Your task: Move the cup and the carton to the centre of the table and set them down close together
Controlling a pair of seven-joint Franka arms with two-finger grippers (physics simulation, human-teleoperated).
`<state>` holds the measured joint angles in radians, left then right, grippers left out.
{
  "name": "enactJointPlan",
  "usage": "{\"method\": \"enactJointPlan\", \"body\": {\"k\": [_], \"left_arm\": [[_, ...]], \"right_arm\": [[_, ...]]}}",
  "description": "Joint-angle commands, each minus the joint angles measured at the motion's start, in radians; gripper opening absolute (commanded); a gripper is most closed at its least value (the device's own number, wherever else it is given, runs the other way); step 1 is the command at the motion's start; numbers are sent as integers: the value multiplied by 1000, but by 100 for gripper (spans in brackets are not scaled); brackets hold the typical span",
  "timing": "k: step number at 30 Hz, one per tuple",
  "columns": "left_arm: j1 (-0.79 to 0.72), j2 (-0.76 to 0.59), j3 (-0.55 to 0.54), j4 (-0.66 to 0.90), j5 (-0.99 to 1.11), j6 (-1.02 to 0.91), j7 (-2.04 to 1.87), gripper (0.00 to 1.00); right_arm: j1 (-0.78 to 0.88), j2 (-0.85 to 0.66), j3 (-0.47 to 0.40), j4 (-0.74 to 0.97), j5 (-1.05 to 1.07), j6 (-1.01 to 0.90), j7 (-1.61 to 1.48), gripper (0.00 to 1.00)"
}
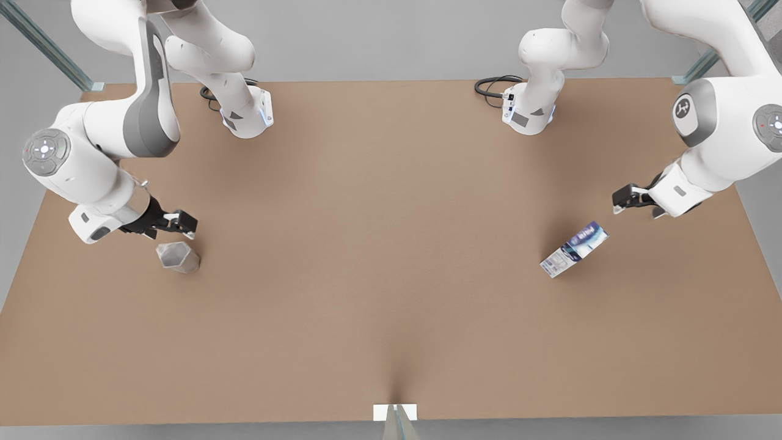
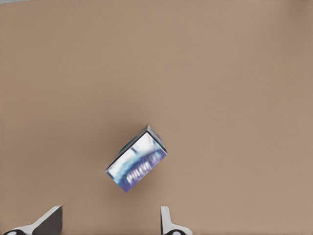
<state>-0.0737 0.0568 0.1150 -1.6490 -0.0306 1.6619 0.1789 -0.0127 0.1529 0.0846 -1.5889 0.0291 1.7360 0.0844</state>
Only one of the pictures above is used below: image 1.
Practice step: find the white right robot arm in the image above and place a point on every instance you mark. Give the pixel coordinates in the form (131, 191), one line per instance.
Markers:
(104, 128)

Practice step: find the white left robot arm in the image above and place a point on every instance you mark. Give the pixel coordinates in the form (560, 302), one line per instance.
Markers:
(727, 116)

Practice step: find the grey hexagonal cup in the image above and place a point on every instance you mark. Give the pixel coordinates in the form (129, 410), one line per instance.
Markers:
(178, 257)

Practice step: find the white and blue toothpaste box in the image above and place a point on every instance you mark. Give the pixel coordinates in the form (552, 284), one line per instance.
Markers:
(575, 249)

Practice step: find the silver frame post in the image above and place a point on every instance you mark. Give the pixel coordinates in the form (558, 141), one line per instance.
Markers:
(712, 56)
(395, 415)
(46, 46)

